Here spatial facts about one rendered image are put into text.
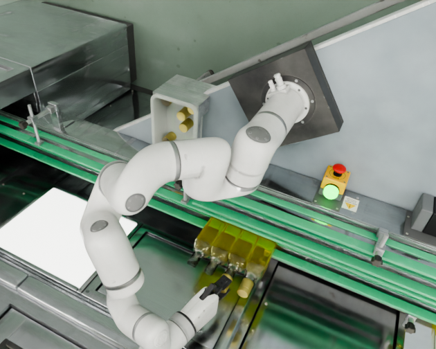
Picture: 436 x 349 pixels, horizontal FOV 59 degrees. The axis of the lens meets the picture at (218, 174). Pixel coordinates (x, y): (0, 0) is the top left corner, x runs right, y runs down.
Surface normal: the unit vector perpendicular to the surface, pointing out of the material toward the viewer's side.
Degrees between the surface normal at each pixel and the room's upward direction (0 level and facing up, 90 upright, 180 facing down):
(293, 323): 90
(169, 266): 90
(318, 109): 1
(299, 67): 1
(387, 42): 0
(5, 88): 90
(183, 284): 90
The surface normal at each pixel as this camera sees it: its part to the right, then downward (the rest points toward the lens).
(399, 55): -0.43, 0.55
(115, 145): 0.07, -0.77
